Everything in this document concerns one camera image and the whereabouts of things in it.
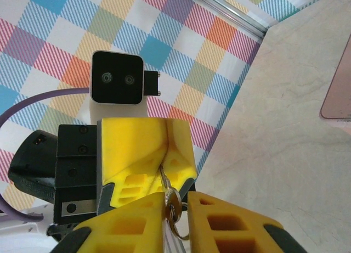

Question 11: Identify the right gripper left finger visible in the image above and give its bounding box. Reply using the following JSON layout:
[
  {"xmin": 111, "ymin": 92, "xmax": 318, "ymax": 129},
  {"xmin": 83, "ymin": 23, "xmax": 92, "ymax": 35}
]
[{"xmin": 52, "ymin": 192, "xmax": 166, "ymax": 253}]

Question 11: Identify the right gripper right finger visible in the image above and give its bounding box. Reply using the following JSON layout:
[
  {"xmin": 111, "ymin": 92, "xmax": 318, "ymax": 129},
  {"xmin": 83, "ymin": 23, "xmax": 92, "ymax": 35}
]
[{"xmin": 187, "ymin": 190, "xmax": 307, "ymax": 253}]

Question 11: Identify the small silver key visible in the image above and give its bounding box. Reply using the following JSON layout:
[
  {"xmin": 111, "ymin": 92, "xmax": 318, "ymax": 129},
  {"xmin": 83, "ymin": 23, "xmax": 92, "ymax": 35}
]
[{"xmin": 158, "ymin": 164, "xmax": 182, "ymax": 223}]

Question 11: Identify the silver key ring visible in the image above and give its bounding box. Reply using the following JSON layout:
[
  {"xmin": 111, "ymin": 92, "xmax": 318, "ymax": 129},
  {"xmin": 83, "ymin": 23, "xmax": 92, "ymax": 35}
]
[{"xmin": 166, "ymin": 207, "xmax": 192, "ymax": 241}]

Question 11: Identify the pink box with couple print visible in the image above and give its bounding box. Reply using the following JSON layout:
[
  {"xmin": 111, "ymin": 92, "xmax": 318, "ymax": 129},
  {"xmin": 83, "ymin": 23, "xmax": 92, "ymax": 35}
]
[{"xmin": 319, "ymin": 38, "xmax": 351, "ymax": 133}]

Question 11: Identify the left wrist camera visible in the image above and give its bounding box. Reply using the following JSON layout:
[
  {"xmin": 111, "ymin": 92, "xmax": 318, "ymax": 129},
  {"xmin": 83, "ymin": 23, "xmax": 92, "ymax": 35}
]
[{"xmin": 89, "ymin": 50, "xmax": 161, "ymax": 125}]

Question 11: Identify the aluminium frame post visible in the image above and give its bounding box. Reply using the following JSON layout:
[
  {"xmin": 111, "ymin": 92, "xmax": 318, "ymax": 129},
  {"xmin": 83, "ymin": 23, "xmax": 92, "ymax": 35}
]
[{"xmin": 189, "ymin": 0, "xmax": 269, "ymax": 38}]

